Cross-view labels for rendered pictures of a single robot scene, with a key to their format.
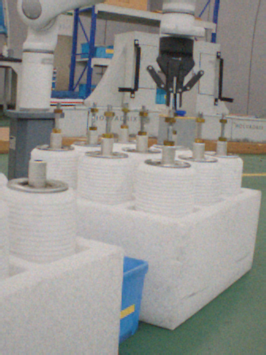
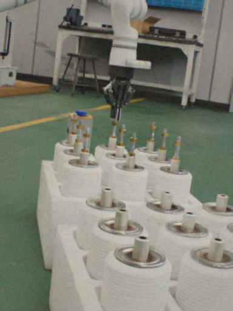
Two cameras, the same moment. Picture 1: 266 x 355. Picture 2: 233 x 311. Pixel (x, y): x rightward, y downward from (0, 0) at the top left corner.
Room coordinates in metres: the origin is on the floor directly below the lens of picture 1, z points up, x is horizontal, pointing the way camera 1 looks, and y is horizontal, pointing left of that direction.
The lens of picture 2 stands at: (0.04, 0.94, 0.53)
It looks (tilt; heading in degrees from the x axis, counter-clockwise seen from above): 12 degrees down; 316
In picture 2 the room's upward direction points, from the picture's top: 7 degrees clockwise
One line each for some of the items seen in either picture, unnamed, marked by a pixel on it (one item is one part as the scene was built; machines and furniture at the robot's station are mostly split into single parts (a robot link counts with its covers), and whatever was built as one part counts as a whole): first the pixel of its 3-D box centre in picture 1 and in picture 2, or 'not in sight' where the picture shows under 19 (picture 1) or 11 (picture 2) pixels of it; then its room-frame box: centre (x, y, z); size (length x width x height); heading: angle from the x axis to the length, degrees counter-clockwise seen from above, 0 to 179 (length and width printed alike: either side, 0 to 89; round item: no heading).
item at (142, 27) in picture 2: not in sight; (139, 25); (4.31, -3.34, 0.87); 0.40 x 0.30 x 0.23; 16
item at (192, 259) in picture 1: (136, 234); (112, 212); (0.99, -0.01, 0.09); 0.39 x 0.39 x 0.18; 59
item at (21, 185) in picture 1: (37, 186); (220, 209); (0.57, 0.11, 0.25); 0.08 x 0.08 x 0.01
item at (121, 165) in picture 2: (106, 155); (129, 167); (0.89, 0.05, 0.25); 0.08 x 0.08 x 0.01
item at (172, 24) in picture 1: (179, 24); (128, 55); (1.08, -0.07, 0.52); 0.11 x 0.09 x 0.06; 7
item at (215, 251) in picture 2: not in sight; (216, 249); (0.42, 0.33, 0.26); 0.02 x 0.02 x 0.03
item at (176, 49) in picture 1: (176, 56); (120, 79); (1.09, -0.07, 0.45); 0.08 x 0.08 x 0.09
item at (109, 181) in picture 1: (103, 208); (125, 201); (0.89, 0.05, 0.16); 0.10 x 0.10 x 0.18
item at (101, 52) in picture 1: (100, 51); not in sight; (6.34, 0.54, 0.90); 0.50 x 0.38 x 0.21; 31
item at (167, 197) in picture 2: not in sight; (166, 200); (0.63, 0.21, 0.26); 0.02 x 0.02 x 0.03
